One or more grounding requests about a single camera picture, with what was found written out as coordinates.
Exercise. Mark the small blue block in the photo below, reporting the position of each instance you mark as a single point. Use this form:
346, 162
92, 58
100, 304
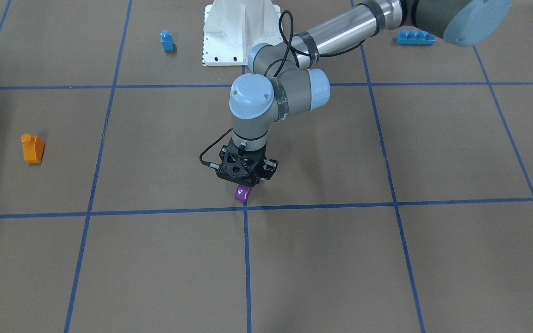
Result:
166, 41

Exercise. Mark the long blue brick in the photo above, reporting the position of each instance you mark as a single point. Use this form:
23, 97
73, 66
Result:
415, 37

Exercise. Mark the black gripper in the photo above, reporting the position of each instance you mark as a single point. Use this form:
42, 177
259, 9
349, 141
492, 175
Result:
270, 168

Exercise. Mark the purple trapezoid block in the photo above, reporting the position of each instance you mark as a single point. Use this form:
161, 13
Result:
242, 193

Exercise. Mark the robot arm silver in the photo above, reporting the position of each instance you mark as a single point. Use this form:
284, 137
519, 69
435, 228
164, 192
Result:
283, 80

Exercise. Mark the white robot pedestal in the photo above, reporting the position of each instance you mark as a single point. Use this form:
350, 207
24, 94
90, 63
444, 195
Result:
233, 27

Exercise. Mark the orange trapezoid block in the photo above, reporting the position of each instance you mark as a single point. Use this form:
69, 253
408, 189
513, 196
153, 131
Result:
33, 148

